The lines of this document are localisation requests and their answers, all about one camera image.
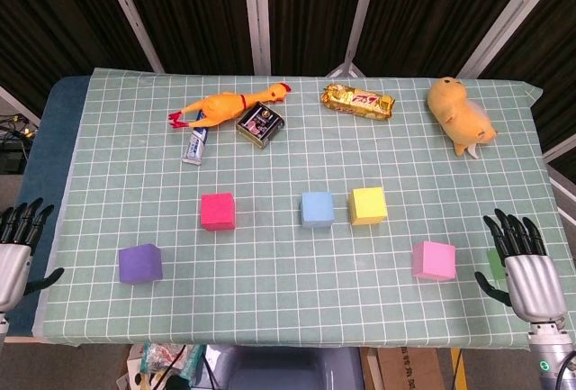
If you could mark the pink foam cube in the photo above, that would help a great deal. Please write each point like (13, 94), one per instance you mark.
(435, 260)

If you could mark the yellow foam cube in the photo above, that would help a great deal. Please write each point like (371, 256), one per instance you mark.
(368, 205)

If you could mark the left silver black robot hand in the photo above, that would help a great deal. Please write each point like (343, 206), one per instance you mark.
(15, 268)

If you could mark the white metal frame post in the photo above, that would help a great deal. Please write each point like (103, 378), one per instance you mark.
(257, 16)
(560, 149)
(130, 14)
(18, 108)
(508, 16)
(362, 11)

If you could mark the colourful snack bag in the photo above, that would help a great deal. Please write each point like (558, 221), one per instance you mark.
(166, 358)

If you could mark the dark blue table pad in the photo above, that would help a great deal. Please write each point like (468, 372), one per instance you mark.
(45, 160)

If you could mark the black pleated curtain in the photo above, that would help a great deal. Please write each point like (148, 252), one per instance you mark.
(193, 11)

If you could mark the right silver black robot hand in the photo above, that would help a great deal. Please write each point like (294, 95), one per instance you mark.
(533, 282)

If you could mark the white blue toothpaste tube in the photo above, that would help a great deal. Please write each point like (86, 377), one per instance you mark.
(195, 147)

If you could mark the gold biscuit packet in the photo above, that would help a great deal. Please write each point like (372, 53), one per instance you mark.
(357, 102)

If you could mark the black rectangular tin can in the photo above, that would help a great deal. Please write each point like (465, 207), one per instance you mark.
(261, 125)

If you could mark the blue foam cube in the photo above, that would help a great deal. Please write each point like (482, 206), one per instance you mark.
(317, 210)

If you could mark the orange rubber chicken toy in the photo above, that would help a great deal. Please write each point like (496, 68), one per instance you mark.
(218, 108)

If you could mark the green checkered tablecloth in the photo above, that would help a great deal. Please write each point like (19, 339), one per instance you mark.
(279, 273)

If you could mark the brown cardboard box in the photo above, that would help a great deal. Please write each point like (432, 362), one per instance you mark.
(405, 372)

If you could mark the purple foam cube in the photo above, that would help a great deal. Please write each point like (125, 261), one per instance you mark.
(140, 265)

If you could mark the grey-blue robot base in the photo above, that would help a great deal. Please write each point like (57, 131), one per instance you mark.
(279, 369)

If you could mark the green foam cube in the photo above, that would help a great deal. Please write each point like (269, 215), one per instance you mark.
(496, 265)

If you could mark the yellow plush animal toy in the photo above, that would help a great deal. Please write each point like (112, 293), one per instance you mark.
(459, 113)

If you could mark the red foam cube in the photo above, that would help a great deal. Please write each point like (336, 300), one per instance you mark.
(218, 211)

